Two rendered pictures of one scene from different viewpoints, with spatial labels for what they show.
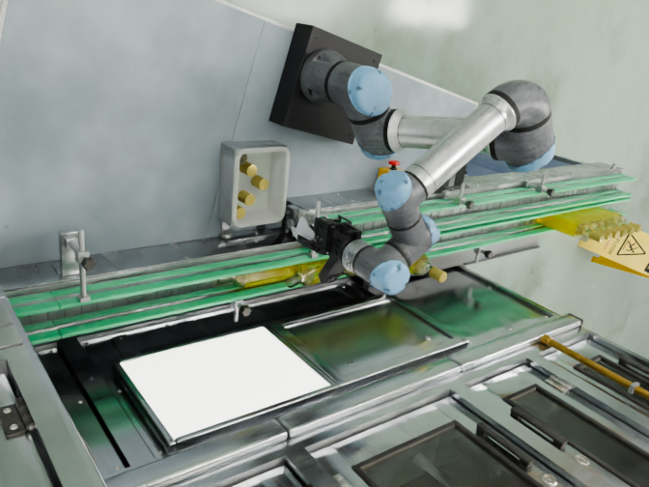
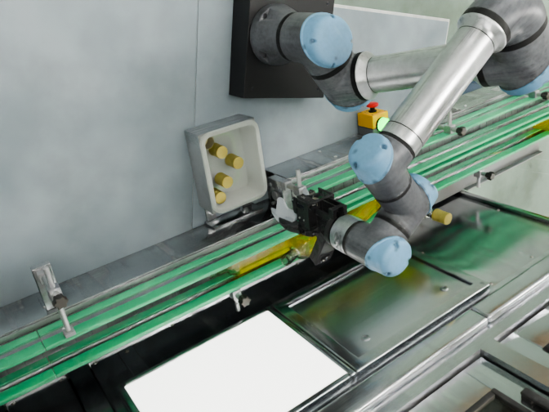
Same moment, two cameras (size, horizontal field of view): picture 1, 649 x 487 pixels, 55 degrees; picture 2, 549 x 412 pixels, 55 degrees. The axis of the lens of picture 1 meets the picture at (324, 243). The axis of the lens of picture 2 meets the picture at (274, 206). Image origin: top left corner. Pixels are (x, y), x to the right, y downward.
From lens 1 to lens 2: 0.37 m
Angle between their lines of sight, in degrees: 8
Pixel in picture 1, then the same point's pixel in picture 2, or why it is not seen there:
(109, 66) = (42, 82)
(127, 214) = (104, 227)
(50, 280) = (35, 318)
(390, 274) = (388, 256)
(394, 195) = (373, 166)
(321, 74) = (270, 34)
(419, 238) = (414, 204)
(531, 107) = (523, 17)
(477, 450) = not seen: outside the picture
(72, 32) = not seen: outside the picture
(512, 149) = (505, 71)
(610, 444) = not seen: outside the picture
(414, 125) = (384, 66)
